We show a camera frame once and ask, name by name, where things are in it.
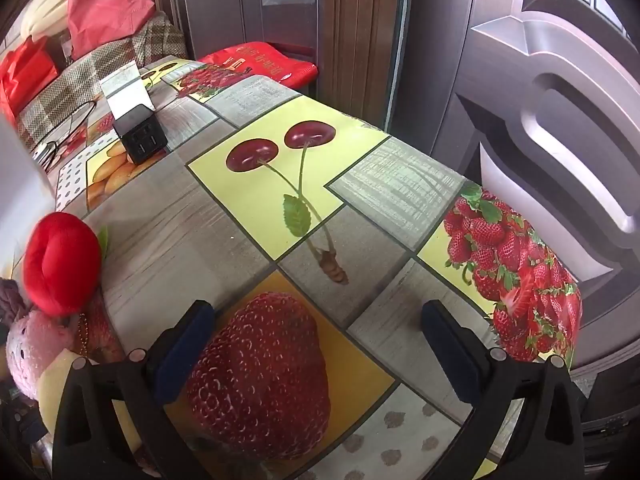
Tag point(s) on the plaid covered bench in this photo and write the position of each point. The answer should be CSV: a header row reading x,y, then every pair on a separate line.
x,y
100,60

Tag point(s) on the fruit print tablecloth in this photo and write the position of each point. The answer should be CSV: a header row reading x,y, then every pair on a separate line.
x,y
350,160

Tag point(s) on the dark brown panelled door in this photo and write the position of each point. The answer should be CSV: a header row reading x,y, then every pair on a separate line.
x,y
240,10
550,110

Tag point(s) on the black charger block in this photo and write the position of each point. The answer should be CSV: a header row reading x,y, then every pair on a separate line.
x,y
142,140

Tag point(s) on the pink plush toy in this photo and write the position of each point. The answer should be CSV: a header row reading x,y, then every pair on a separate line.
x,y
35,345

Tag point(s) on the pink non-woven bag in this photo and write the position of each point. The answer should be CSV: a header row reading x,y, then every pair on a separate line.
x,y
105,10

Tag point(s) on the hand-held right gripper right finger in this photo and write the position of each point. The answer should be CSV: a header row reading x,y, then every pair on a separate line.
x,y
450,355

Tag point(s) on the shiny red tote bag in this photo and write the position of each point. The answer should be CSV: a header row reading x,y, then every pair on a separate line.
x,y
30,65

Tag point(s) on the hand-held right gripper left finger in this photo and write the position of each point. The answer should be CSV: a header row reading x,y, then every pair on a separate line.
x,y
182,355

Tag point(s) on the grey phone stand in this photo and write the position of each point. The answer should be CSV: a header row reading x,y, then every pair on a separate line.
x,y
125,90

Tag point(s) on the red printed plastic bag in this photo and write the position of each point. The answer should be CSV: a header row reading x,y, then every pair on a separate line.
x,y
260,57

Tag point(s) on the pale yellow soft toy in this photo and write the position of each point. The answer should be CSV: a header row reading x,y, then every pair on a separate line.
x,y
52,385

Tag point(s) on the white foam pillow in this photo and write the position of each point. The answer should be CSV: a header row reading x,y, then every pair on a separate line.
x,y
45,15

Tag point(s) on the dark case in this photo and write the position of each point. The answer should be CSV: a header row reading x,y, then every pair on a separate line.
x,y
610,430

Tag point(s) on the red apple plush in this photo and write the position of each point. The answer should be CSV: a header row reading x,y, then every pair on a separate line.
x,y
62,260

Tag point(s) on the white cardboard box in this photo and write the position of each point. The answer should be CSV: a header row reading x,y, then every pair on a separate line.
x,y
20,185

